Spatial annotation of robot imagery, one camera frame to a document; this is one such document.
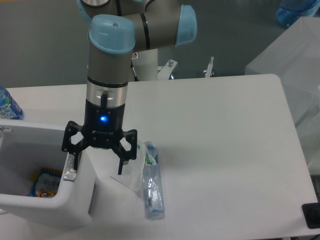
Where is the clear crushed plastic bottle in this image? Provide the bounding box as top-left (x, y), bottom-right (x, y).
top-left (142, 141), bottom-right (165, 220)

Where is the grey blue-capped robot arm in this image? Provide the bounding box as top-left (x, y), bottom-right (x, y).
top-left (61, 0), bottom-right (198, 170)

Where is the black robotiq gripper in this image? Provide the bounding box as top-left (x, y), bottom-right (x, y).
top-left (61, 100), bottom-right (138, 175)

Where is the black device at table edge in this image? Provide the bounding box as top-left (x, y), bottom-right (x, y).
top-left (302, 202), bottom-right (320, 229)

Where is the blue shoe cover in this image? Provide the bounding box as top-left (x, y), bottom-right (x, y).
top-left (275, 0), bottom-right (320, 29)

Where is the orange blue snack packet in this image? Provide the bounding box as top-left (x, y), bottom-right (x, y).
top-left (28, 167), bottom-right (62, 198)

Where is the white cloth-covered side table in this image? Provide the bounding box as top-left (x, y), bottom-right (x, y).
top-left (245, 17), bottom-right (320, 176)

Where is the white push-button trash can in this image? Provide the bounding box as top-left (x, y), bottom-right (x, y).
top-left (0, 119), bottom-right (99, 227)

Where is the blue-label water bottle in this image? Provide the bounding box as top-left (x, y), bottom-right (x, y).
top-left (0, 87), bottom-right (24, 120)

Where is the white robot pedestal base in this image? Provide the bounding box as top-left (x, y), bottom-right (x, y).
top-left (86, 48), bottom-right (216, 85)

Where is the clear plastic bag green print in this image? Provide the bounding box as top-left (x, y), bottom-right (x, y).
top-left (98, 139), bottom-right (158, 193)

